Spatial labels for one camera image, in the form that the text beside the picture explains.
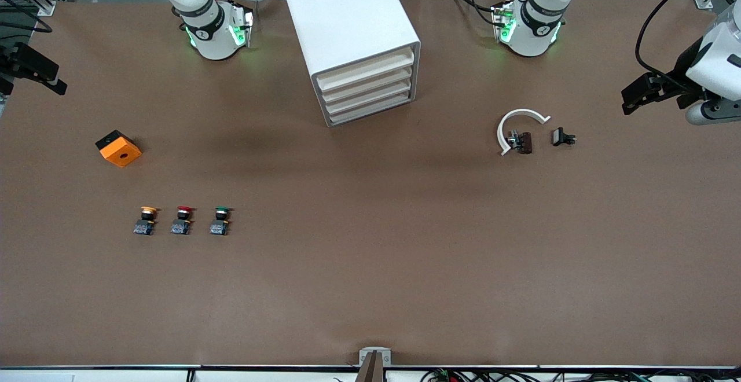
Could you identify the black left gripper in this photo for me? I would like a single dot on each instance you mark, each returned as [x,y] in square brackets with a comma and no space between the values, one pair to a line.
[682,71]

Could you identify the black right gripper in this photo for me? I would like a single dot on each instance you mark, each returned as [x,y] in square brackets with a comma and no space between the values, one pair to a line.
[13,62]

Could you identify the yellow push button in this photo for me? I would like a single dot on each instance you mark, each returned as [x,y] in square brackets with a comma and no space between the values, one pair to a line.
[146,221]

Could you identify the cream cabinet drawer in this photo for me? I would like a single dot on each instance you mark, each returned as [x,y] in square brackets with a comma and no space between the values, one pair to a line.
[365,70]
[365,95]
[365,107]
[365,83]

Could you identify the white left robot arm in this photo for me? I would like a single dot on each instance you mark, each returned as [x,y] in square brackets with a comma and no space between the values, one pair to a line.
[529,37]

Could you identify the orange black button box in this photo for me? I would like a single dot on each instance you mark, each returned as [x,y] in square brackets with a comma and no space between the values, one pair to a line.
[121,153]

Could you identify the red push button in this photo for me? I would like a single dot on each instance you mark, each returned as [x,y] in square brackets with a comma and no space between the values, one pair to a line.
[182,221]

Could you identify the green push button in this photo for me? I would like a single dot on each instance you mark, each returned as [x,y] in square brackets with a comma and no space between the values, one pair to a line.
[220,221]

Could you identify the white drawer cabinet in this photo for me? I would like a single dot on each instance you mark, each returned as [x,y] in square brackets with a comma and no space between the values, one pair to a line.
[347,17]

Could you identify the black small contact block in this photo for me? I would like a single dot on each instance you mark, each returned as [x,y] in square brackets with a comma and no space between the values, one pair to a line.
[560,136]

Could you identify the white curved plastic piece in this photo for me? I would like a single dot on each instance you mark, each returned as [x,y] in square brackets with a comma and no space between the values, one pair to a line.
[524,111]

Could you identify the brown small connector block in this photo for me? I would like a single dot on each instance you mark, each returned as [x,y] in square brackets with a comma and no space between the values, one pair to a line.
[524,142]

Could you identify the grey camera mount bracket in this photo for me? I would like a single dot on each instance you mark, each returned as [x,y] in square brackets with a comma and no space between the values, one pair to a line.
[375,357]

